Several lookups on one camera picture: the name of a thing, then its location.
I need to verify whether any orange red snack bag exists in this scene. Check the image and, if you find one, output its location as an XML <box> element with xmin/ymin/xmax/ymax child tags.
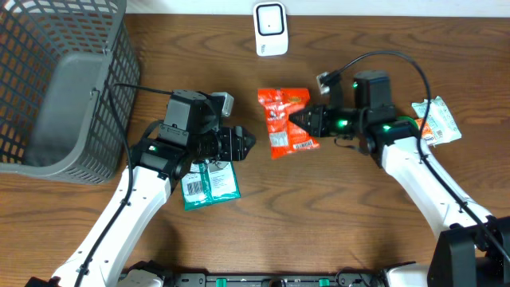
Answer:
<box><xmin>257</xmin><ymin>88</ymin><xmax>320</xmax><ymax>159</ymax></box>

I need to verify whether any green 3M cloth package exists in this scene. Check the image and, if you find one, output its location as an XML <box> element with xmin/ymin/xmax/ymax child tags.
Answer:
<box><xmin>181</xmin><ymin>160</ymin><xmax>241</xmax><ymax>211</ymax></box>

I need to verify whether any small orange box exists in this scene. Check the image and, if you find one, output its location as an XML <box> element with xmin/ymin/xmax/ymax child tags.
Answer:
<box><xmin>415</xmin><ymin>118</ymin><xmax>437</xmax><ymax>146</ymax></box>

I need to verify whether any light teal wipes packet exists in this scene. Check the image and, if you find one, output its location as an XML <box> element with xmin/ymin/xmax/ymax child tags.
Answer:
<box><xmin>411</xmin><ymin>96</ymin><xmax>461</xmax><ymax>146</ymax></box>

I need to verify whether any green lid jar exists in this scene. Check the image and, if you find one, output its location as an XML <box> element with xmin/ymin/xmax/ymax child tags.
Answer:
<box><xmin>397</xmin><ymin>116</ymin><xmax>420</xmax><ymax>130</ymax></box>

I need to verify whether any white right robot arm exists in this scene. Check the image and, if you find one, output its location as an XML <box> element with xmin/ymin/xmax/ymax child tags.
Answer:
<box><xmin>289</xmin><ymin>105</ymin><xmax>509</xmax><ymax>286</ymax></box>

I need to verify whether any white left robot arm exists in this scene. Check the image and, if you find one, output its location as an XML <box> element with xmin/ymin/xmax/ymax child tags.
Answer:
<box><xmin>27</xmin><ymin>124</ymin><xmax>256</xmax><ymax>287</ymax></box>

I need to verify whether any white barcode scanner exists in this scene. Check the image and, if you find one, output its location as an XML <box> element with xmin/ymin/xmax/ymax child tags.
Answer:
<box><xmin>253</xmin><ymin>1</ymin><xmax>288</xmax><ymax>57</ymax></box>

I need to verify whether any grey plastic mesh basket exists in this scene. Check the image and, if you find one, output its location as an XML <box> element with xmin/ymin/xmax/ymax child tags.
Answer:
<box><xmin>1</xmin><ymin>0</ymin><xmax>140</xmax><ymax>184</ymax></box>

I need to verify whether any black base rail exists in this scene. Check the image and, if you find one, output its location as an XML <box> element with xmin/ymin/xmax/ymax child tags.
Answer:
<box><xmin>119</xmin><ymin>263</ymin><xmax>423</xmax><ymax>287</ymax></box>

